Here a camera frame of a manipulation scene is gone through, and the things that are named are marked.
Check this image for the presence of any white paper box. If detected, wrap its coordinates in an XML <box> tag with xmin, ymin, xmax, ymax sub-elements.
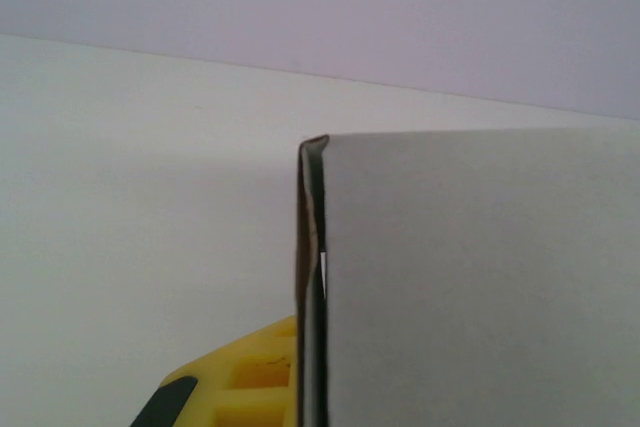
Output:
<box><xmin>292</xmin><ymin>127</ymin><xmax>640</xmax><ymax>427</ymax></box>

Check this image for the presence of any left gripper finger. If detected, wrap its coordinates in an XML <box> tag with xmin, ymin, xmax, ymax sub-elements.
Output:
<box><xmin>128</xmin><ymin>314</ymin><xmax>301</xmax><ymax>427</ymax></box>

